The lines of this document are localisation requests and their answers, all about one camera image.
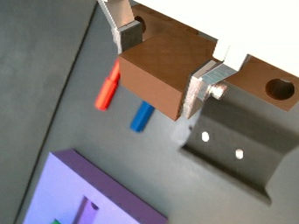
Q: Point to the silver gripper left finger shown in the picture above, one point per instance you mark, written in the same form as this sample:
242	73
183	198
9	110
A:
127	30

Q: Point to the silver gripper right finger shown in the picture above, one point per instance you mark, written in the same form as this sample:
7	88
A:
204	86

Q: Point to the brown T-shaped block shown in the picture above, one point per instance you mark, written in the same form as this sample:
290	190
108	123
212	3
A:
162	69

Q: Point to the black angle fixture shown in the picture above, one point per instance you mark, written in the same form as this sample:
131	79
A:
244	143

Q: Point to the blue peg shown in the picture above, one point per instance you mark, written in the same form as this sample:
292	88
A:
142	117

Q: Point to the red peg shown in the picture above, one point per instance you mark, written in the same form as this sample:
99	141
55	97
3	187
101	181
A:
108	88

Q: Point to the purple base block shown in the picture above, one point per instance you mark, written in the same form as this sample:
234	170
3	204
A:
77	194

